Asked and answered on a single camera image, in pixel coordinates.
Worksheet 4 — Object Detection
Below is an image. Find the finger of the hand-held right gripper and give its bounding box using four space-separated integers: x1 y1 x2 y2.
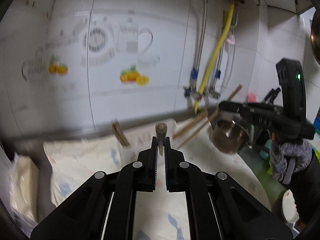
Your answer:
218 101 244 117
261 87 281 104

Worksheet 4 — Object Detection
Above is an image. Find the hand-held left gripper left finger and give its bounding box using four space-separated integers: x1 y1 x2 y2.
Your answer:
31 136 158 240

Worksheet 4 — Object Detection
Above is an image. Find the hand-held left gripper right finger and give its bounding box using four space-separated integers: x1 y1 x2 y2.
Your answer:
165 137 293 240

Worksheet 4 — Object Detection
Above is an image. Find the person's right forearm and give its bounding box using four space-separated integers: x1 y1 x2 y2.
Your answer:
269 132 320 227

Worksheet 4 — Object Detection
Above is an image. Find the metal water valve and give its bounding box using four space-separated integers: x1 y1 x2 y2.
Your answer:
208 86 221 100

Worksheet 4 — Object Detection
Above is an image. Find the metal bowl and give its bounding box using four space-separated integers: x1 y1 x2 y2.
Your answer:
212 119 251 155

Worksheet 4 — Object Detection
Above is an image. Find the hanging metal pan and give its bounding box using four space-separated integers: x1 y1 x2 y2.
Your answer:
310 12 320 65

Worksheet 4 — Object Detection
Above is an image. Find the printed quilted mat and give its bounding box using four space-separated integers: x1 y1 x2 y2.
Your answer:
43 117 272 240

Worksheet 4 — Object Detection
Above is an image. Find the white plate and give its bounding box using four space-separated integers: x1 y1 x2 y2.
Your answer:
282 189 300 223

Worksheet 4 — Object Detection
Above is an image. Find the wooden board in plastic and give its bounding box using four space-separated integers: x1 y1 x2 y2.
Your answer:
7 154 41 221

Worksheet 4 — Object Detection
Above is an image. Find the clear plastic bag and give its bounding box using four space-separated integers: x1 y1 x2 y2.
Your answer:
0 152 28 235

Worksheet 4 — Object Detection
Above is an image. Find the braided metal hose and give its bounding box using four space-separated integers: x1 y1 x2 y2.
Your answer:
190 0 209 88
212 47 223 88

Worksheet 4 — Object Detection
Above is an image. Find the valve with red handle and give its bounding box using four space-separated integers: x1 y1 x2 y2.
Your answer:
183 86 203 102

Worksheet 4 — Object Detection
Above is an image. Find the yellow gas hose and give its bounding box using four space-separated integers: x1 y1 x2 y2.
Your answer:
193 3 236 112

